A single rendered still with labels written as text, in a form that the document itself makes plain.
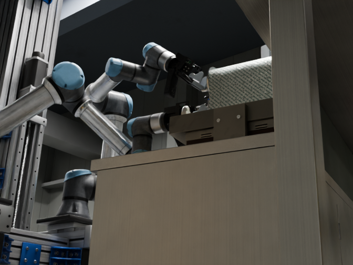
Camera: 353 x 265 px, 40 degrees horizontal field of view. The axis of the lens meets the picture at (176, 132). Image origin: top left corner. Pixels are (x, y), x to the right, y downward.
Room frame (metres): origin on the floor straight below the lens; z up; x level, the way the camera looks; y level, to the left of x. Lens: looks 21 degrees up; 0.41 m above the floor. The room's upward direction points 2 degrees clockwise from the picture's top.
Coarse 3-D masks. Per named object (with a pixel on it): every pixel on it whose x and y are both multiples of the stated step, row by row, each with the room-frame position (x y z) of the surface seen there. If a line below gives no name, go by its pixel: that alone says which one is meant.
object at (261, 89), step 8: (256, 80) 1.51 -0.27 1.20; (264, 80) 1.49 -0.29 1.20; (224, 88) 1.57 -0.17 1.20; (232, 88) 1.55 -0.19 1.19; (240, 88) 1.54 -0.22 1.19; (248, 88) 1.52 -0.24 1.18; (256, 88) 1.51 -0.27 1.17; (264, 88) 1.49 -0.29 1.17; (272, 88) 1.48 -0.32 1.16; (216, 96) 1.58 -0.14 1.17; (224, 96) 1.57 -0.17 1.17; (232, 96) 1.55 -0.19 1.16; (240, 96) 1.54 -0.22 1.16; (248, 96) 1.52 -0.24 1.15; (256, 96) 1.51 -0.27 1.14; (264, 96) 1.50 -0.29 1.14; (272, 96) 1.48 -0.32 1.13; (216, 104) 1.58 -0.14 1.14; (224, 104) 1.57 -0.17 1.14; (232, 104) 1.55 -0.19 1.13
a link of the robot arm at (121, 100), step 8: (112, 96) 2.11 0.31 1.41; (120, 96) 2.13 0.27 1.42; (128, 96) 2.16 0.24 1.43; (104, 104) 2.11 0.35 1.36; (112, 104) 2.12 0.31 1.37; (120, 104) 2.13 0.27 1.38; (128, 104) 2.15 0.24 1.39; (104, 112) 2.16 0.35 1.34; (112, 112) 2.13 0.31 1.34; (120, 112) 2.14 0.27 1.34; (128, 112) 2.17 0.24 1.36; (112, 120) 2.15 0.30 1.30; (120, 120) 2.16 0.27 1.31; (120, 128) 2.17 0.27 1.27; (104, 144) 2.17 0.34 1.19; (104, 152) 2.17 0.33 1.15; (112, 152) 2.17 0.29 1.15; (96, 176) 2.17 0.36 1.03
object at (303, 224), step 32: (288, 0) 0.68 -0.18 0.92; (288, 32) 0.68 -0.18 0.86; (288, 64) 0.68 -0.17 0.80; (288, 96) 0.68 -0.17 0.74; (288, 128) 0.68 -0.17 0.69; (320, 128) 0.71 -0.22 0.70; (288, 160) 0.68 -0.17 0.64; (320, 160) 0.69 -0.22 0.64; (288, 192) 0.68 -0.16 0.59; (320, 192) 0.68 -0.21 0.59; (288, 224) 0.69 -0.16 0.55; (320, 224) 0.67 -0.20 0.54; (288, 256) 0.69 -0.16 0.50; (320, 256) 0.67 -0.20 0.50
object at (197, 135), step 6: (258, 120) 1.31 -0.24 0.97; (264, 120) 1.30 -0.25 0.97; (270, 120) 1.29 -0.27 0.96; (252, 126) 1.32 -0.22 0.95; (258, 126) 1.31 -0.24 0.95; (264, 126) 1.30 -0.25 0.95; (270, 126) 1.29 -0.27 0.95; (186, 132) 1.43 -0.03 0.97; (192, 132) 1.42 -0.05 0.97; (198, 132) 1.41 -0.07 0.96; (204, 132) 1.40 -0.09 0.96; (210, 132) 1.39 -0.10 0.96; (252, 132) 1.32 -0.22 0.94; (258, 132) 1.31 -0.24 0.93; (264, 132) 1.31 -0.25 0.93; (186, 138) 1.43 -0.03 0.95; (192, 138) 1.42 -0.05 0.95; (198, 138) 1.41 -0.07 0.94; (204, 138) 1.40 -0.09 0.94; (210, 138) 1.39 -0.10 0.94; (186, 144) 1.43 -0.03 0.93
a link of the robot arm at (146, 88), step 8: (136, 64) 1.78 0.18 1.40; (144, 64) 1.78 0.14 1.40; (136, 72) 1.77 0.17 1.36; (144, 72) 1.78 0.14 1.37; (152, 72) 1.79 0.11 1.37; (136, 80) 1.80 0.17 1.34; (144, 80) 1.80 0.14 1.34; (152, 80) 1.81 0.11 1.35; (144, 88) 1.83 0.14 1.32; (152, 88) 1.85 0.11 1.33
